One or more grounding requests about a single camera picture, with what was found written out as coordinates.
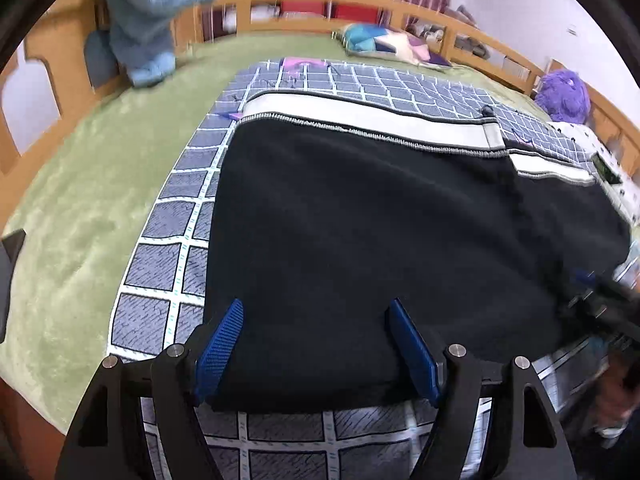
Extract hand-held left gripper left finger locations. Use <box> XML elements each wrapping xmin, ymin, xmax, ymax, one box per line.
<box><xmin>55</xmin><ymin>298</ymin><xmax>245</xmax><ymax>480</ymax></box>

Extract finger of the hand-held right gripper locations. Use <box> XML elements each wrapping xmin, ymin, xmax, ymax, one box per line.
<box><xmin>570</xmin><ymin>269</ymin><xmax>603</xmax><ymax>311</ymax></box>

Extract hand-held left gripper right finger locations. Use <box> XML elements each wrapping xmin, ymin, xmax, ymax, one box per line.
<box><xmin>384</xmin><ymin>298</ymin><xmax>576</xmax><ymax>480</ymax></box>

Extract black pants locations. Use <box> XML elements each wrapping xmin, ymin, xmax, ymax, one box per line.
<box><xmin>202</xmin><ymin>91</ymin><xmax>632</xmax><ymax>413</ymax></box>

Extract person's right hand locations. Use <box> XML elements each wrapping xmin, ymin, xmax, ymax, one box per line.
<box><xmin>595</xmin><ymin>355</ymin><xmax>640</xmax><ymax>437</ymax></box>

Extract blue checked blanket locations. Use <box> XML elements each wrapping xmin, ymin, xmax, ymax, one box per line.
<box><xmin>107</xmin><ymin>57</ymin><xmax>623</xmax><ymax>480</ymax></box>

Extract white flower print pillow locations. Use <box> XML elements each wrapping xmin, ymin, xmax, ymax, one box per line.
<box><xmin>549</xmin><ymin>120</ymin><xmax>640</xmax><ymax>227</ymax></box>

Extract purple plush toy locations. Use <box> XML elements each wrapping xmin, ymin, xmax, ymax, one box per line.
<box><xmin>533</xmin><ymin>69</ymin><xmax>592</xmax><ymax>125</ymax></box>

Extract green fleece blanket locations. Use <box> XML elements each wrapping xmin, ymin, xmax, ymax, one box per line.
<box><xmin>0</xmin><ymin>31</ymin><xmax>553</xmax><ymax>435</ymax></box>

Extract black smartphone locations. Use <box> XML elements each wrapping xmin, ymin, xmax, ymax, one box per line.
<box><xmin>0</xmin><ymin>228</ymin><xmax>26</xmax><ymax>342</ymax></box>

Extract pile of cardboard boxes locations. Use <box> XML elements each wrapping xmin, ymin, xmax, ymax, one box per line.
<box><xmin>405</xmin><ymin>5</ymin><xmax>488</xmax><ymax>58</ymax></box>

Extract grey-blue cushion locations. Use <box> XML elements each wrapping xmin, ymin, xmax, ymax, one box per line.
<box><xmin>84</xmin><ymin>29</ymin><xmax>122</xmax><ymax>94</ymax></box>

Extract colourful triangle pattern pillow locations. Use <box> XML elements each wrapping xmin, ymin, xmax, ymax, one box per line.
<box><xmin>331</xmin><ymin>22</ymin><xmax>452</xmax><ymax>67</ymax></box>

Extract light blue fleece towel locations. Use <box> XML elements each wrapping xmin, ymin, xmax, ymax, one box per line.
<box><xmin>80</xmin><ymin>0</ymin><xmax>224</xmax><ymax>89</ymax></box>

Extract red chair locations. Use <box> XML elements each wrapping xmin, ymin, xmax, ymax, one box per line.
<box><xmin>337</xmin><ymin>0</ymin><xmax>382</xmax><ymax>22</ymax></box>
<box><xmin>279</xmin><ymin>0</ymin><xmax>327</xmax><ymax>17</ymax></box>

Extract wooden bed frame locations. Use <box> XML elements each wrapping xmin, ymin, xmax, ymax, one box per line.
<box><xmin>0</xmin><ymin>0</ymin><xmax>640</xmax><ymax>181</ymax></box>

